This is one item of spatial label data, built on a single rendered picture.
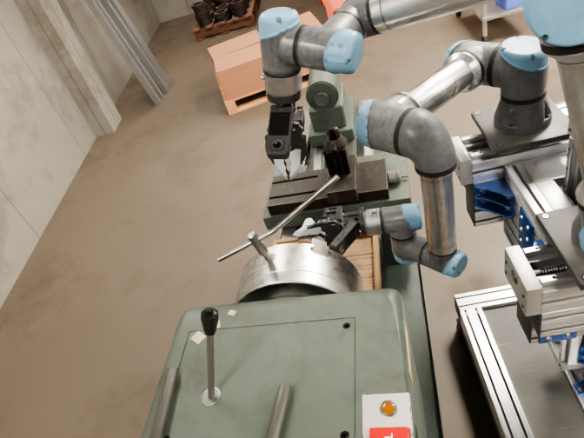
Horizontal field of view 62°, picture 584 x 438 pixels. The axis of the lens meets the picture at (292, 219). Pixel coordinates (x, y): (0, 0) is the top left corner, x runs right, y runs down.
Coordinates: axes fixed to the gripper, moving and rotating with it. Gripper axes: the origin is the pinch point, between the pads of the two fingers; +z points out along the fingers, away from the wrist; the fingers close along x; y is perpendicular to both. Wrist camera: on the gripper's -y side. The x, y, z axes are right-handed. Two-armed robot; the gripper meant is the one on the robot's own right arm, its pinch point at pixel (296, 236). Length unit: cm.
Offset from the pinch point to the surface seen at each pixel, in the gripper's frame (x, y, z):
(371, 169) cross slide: -10.5, 42.4, -21.0
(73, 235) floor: -107, 154, 223
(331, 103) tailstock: -3, 83, -6
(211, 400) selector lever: 18, -60, 5
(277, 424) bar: 20, -66, -8
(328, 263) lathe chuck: 12.8, -24.6, -13.1
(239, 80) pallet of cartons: -79, 308, 104
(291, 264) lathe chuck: 16.1, -26.7, -5.4
